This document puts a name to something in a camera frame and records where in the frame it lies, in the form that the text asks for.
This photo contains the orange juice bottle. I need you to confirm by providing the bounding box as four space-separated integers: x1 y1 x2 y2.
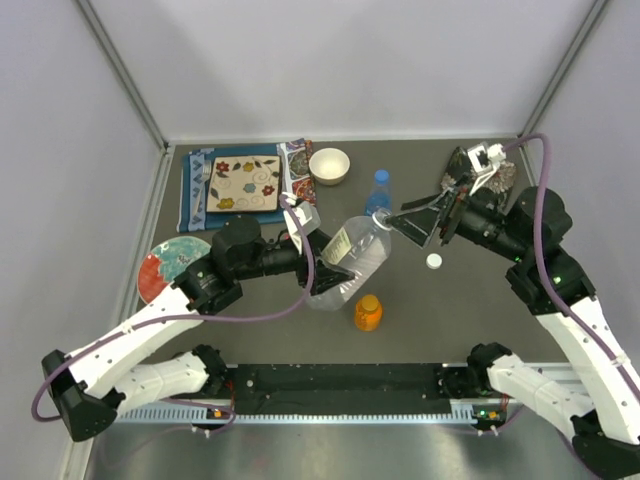
354 294 383 332

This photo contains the cream ceramic bowl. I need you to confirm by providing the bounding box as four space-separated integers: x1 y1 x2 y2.
309 148 351 186

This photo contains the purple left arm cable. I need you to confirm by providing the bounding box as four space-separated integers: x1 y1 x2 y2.
30 193 316 424

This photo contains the dark floral square plate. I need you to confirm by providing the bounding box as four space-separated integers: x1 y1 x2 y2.
440 147 517 210

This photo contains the white bottle cap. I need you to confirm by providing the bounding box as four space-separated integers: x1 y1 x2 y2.
426 253 443 270

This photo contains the red teal round plate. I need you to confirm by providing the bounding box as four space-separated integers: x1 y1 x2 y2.
136 236 210 304

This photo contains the blue label water bottle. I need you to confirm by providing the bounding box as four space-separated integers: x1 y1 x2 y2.
365 169 391 215

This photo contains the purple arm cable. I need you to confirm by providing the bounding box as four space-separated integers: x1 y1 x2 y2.
502 133 640 401
30 193 316 424

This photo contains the grey cable duct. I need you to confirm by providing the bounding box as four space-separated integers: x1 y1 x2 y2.
119 403 499 425

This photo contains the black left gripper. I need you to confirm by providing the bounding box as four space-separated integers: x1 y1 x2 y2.
236 230 354 295

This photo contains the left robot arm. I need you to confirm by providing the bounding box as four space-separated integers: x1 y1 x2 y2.
39 215 354 442

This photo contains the large clear plastic bottle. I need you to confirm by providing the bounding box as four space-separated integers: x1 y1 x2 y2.
307 208 391 311

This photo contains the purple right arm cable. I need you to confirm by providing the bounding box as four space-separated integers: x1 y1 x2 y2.
502 133 640 401

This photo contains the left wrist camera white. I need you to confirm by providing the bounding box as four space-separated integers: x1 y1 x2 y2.
279 192 321 253

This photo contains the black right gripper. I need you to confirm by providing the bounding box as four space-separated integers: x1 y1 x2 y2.
384 172 530 263

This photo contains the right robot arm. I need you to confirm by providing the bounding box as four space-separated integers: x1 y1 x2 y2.
384 180 639 479

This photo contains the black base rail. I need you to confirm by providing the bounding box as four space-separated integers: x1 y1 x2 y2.
189 362 506 416

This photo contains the cream floral square plate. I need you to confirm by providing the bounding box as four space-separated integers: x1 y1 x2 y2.
206 155 282 214

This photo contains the silver fork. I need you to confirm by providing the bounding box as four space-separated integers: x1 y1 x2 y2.
191 160 212 216

